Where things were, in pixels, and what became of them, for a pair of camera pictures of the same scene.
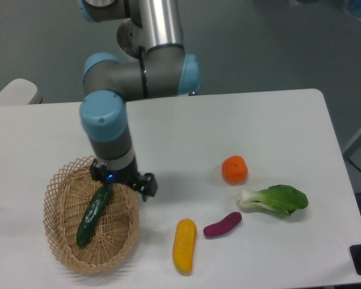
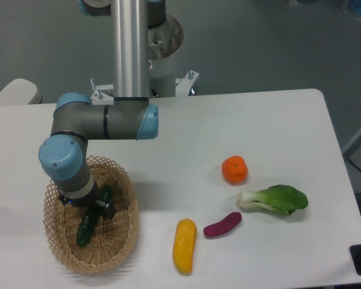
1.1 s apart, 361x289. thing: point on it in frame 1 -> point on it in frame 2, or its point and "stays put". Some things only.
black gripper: x=145 y=185 -> x=88 y=200
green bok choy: x=281 y=197 stays put
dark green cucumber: x=88 y=224 stays put
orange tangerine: x=234 y=170 stays put
